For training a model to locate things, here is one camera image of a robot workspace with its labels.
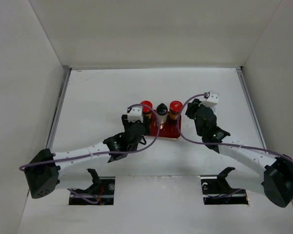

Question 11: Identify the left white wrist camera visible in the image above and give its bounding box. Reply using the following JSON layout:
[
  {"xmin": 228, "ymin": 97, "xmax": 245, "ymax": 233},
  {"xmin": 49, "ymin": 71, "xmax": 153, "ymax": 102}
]
[{"xmin": 127, "ymin": 105, "xmax": 144, "ymax": 123}]

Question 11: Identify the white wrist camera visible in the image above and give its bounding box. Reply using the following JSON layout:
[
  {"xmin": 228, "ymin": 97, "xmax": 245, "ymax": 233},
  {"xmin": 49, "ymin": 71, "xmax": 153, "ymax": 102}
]
[
  {"xmin": 127, "ymin": 105, "xmax": 144, "ymax": 123},
  {"xmin": 201, "ymin": 91, "xmax": 219, "ymax": 108}
]

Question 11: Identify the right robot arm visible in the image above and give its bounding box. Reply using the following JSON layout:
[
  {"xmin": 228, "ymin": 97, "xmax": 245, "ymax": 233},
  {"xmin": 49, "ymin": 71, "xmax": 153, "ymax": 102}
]
[{"xmin": 184, "ymin": 94, "xmax": 293, "ymax": 208}]

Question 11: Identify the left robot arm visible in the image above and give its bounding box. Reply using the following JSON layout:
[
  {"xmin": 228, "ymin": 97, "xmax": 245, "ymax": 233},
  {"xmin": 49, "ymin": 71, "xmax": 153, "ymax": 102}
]
[{"xmin": 23, "ymin": 115, "xmax": 150, "ymax": 199}]

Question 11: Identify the black cap white bottle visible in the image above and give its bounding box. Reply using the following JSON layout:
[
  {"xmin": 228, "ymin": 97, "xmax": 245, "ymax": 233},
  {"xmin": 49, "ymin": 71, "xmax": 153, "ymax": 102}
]
[{"xmin": 156, "ymin": 103, "xmax": 168, "ymax": 124}]

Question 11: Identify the red tray with gold emblem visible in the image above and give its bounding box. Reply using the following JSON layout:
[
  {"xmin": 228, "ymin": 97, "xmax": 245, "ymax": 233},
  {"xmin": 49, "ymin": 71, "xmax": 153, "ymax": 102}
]
[{"xmin": 148, "ymin": 110, "xmax": 181, "ymax": 139}]

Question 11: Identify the red lid chili sauce jar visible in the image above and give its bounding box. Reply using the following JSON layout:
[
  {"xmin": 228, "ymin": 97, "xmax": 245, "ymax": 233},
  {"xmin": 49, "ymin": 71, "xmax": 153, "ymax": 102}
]
[{"xmin": 140, "ymin": 100, "xmax": 153, "ymax": 120}]

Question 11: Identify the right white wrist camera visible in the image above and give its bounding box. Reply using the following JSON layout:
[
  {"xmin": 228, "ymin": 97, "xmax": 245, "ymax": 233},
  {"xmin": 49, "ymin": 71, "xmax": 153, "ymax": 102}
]
[{"xmin": 201, "ymin": 91, "xmax": 219, "ymax": 108}]

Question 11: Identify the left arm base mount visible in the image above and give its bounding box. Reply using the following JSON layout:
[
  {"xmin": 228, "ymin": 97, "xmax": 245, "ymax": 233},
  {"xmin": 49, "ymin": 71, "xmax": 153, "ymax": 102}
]
[{"xmin": 68, "ymin": 169, "xmax": 116, "ymax": 206}]

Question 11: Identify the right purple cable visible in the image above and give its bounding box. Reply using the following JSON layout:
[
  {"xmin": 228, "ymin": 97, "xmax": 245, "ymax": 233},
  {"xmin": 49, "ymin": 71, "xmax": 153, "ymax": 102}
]
[{"xmin": 176, "ymin": 94, "xmax": 293, "ymax": 171}]

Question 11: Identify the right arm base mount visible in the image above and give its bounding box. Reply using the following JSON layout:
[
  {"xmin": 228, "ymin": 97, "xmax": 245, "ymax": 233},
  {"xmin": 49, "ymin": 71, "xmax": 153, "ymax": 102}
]
[{"xmin": 200, "ymin": 167, "xmax": 249, "ymax": 205}]

